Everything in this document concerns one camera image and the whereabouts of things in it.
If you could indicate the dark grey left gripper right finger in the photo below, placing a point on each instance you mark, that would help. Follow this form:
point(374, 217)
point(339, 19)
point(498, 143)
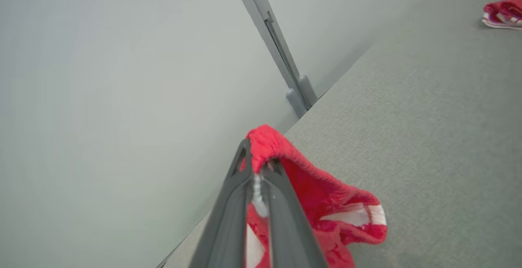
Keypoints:
point(289, 227)

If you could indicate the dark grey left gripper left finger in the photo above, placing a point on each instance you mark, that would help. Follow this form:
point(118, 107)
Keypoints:
point(228, 219)

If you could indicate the red shorts with white stripe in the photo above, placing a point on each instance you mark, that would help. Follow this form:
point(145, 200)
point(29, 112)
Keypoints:
point(322, 194)

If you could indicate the red t-shirt with white sleeves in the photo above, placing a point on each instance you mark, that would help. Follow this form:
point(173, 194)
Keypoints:
point(505, 13)

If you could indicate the grey wall partition post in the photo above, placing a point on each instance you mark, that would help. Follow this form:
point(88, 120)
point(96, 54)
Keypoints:
point(281, 52)

